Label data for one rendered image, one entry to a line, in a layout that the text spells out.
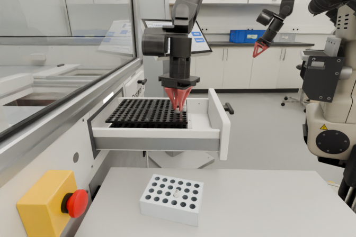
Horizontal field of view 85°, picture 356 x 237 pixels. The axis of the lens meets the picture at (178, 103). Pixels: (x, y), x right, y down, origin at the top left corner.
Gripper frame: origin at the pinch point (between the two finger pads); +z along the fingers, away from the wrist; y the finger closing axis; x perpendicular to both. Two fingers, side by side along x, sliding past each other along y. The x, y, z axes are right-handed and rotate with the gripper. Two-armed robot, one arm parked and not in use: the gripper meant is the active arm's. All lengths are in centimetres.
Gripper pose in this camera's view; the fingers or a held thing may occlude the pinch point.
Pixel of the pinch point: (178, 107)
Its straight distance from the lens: 57.2
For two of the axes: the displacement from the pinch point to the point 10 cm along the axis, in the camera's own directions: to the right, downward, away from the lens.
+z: -0.4, 9.4, 3.3
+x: 4.1, -2.9, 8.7
